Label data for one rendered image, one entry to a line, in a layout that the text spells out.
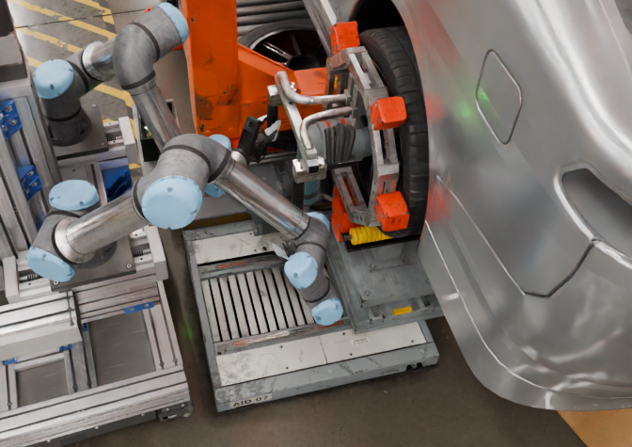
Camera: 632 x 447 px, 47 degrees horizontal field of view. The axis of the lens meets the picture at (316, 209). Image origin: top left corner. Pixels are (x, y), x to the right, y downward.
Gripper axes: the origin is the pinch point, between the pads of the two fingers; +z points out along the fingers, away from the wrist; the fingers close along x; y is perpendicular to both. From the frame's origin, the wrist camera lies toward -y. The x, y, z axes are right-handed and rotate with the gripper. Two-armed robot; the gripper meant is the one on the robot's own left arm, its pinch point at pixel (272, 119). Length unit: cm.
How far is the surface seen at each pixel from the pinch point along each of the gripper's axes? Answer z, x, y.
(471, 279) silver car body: -39, 82, -17
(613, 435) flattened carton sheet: 3, 142, 82
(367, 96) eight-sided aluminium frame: -5.1, 34.0, -28.4
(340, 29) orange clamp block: 18.9, 12.6, -28.3
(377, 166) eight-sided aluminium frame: -15.5, 44.1, -15.2
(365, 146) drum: 1.1, 33.1, -3.9
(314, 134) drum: -6.9, 19.3, -8.2
